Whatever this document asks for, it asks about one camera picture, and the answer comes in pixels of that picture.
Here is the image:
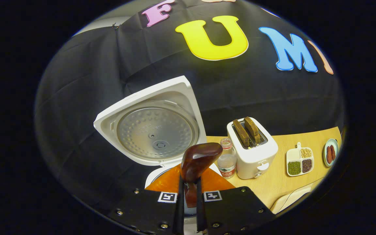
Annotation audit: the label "white rice cooker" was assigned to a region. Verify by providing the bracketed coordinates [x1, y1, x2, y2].
[93, 75, 223, 229]

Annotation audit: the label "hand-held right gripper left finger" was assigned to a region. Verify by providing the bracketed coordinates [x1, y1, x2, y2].
[108, 163, 184, 235]

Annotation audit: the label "white divided dish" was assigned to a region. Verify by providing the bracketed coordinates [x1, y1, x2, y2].
[286, 142, 315, 177]

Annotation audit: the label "brown bread slice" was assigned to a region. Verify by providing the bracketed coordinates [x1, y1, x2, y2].
[243, 117, 261, 144]
[233, 119, 250, 147]

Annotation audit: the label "clear water bottle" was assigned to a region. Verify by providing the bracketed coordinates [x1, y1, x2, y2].
[217, 138, 237, 179]

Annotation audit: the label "green mung beans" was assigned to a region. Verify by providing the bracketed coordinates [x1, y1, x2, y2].
[288, 161, 301, 175]

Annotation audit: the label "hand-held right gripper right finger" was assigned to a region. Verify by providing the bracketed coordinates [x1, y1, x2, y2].
[196, 166, 276, 235]

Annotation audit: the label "pale green plate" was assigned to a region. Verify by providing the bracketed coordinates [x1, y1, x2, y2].
[323, 138, 339, 167]

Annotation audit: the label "brown wooden spoon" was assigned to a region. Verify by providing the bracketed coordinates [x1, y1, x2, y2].
[180, 142, 223, 208]

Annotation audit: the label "white toaster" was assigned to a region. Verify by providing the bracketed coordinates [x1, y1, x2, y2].
[227, 119, 278, 180]

